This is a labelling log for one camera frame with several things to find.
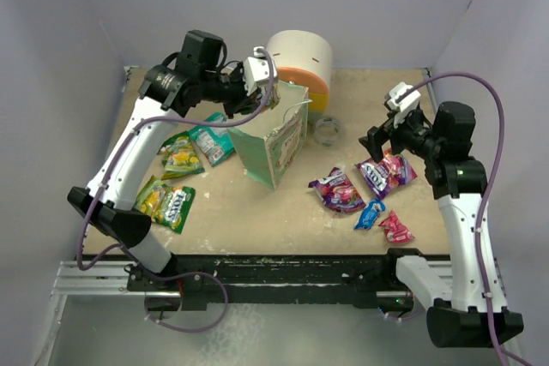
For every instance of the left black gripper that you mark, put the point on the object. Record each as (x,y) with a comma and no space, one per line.
(244,102)

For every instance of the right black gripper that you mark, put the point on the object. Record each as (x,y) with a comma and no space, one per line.
(375,140)

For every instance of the purple Foxs candy bag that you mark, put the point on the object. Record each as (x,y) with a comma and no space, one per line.
(391,172)

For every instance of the green Fresh paper bag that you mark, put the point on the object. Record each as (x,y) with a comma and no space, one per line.
(268,144)

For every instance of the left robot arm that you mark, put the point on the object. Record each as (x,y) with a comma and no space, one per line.
(183,80)

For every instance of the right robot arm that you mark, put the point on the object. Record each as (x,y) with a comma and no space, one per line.
(472,310)

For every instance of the purple berry candy bag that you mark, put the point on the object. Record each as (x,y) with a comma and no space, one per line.
(337,192)

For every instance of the green yellow candy bag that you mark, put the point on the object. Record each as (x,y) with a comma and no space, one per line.
(179,158)

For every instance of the large green Foxs bag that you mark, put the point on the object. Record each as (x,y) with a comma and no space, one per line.
(166,205)

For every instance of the clear tape roll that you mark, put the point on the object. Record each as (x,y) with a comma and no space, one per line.
(326,131)

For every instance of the teal snack packet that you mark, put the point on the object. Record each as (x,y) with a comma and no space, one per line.
(215,143)

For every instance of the pastel mini drawer cabinet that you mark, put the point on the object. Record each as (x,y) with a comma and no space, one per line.
(305,59)

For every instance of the small blue snack packet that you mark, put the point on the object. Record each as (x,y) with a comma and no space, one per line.
(369,215)

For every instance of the small red snack packet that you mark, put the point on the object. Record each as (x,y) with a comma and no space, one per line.
(395,231)

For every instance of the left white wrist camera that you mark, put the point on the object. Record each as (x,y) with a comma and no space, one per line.
(257,73)

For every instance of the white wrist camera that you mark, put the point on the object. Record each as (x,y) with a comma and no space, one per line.
(257,73)
(400,101)

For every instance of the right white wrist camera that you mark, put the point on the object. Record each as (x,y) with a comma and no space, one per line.
(400,101)

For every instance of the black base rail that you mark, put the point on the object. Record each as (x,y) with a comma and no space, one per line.
(196,281)

